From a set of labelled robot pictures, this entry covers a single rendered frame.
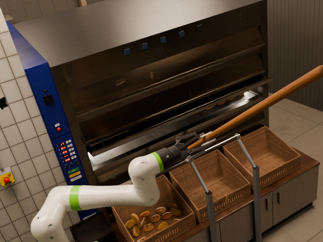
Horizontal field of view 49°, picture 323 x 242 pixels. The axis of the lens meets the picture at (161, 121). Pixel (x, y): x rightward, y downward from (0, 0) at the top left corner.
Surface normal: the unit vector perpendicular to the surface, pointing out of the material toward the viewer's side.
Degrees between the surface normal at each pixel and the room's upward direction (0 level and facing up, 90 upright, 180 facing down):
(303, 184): 90
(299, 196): 90
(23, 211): 90
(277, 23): 90
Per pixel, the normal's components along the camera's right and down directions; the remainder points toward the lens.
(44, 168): 0.48, 0.37
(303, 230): -0.16, -0.86
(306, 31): -0.83, 0.39
